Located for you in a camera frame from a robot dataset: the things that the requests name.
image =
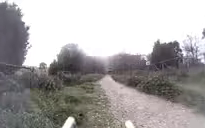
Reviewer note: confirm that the round tree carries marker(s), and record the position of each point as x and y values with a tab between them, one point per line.
71	58

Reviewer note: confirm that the grass and weeds verge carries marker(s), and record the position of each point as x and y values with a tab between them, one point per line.
63	100
170	85

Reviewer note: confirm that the gravel path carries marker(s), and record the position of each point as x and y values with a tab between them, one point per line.
140	105

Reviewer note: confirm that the group of trees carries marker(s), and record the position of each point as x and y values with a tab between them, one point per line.
166	53

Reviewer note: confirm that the robot's own part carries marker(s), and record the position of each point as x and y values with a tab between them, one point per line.
69	122
129	124

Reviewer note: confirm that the wooden fence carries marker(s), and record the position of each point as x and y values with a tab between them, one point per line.
176	61

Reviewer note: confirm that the large dark tree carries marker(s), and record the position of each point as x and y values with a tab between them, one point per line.
6	33

